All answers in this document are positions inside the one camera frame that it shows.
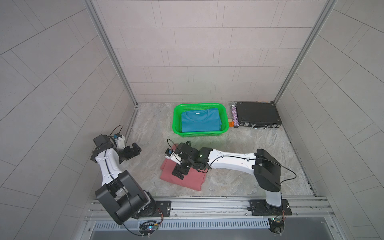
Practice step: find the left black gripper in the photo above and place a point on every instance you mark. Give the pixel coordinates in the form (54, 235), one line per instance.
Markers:
(126, 156)

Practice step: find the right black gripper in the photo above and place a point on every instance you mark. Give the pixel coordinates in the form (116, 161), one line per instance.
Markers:
(179, 168)

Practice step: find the pink t-shirt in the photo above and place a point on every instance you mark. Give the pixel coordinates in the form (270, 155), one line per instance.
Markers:
(196, 176)

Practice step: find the green plastic basket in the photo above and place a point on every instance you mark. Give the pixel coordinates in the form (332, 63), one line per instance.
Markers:
(178, 110)

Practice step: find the blue t-shirt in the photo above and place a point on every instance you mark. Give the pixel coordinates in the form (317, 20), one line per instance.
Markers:
(201, 121)

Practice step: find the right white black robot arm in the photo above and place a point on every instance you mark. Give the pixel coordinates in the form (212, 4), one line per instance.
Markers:
(265, 168)

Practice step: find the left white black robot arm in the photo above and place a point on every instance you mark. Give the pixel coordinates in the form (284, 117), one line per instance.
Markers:
(120, 194)

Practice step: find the purple glitter tumbler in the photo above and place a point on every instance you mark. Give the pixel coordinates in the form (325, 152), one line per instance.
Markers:
(234, 115)

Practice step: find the left green circuit board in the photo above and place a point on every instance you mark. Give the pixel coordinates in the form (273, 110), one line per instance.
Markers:
(148, 228)

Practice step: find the green circuit board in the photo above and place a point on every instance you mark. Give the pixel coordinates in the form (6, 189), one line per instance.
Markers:
(148, 228)
(277, 226)

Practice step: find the black hard case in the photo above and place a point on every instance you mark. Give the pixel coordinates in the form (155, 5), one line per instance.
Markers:
(258, 115)

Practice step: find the right green circuit board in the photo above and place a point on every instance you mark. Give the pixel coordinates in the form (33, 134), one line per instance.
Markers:
(277, 226)

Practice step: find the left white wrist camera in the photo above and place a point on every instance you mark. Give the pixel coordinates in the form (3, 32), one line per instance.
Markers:
(119, 141)

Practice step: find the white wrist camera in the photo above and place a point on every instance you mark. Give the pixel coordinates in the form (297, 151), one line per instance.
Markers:
(170, 155)
(119, 141)

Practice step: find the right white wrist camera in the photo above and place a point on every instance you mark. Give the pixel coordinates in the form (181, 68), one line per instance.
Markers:
(170, 155)

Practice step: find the aluminium mounting rail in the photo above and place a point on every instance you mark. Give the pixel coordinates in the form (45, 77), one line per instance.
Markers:
(237, 207)

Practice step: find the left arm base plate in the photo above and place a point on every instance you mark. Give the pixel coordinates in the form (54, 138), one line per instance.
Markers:
(156, 209)

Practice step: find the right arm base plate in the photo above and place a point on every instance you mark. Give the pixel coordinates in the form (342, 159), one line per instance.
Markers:
(261, 208)

